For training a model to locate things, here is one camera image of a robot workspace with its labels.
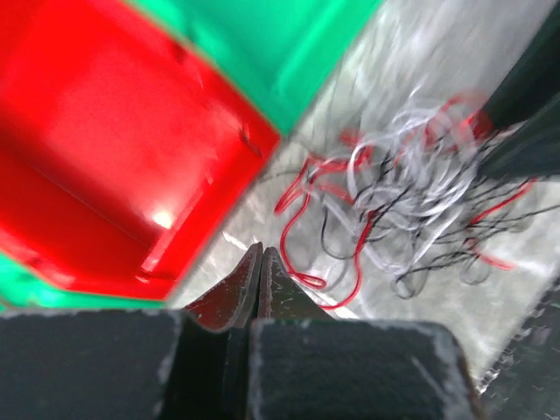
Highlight red cable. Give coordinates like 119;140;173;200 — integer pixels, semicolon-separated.
274;89;537;311

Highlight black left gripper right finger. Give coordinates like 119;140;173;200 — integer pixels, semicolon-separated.
251;248;485;419

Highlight white cable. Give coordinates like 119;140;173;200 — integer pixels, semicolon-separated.
321;82;487;277

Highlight right green plastic bin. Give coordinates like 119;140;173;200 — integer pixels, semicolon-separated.
134;0;381;134

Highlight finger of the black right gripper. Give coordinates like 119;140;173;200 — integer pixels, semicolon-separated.
482;4;559;130
477;94;559;181

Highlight red plastic bin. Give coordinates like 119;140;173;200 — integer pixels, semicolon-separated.
1;1;280;300

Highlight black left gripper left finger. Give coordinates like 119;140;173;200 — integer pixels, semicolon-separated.
1;243;263;419

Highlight green plastic bin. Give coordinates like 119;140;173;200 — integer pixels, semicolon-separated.
134;0;381;134
1;254;165;312

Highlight left green plastic bin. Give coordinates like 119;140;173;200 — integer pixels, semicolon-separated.
1;254;165;312

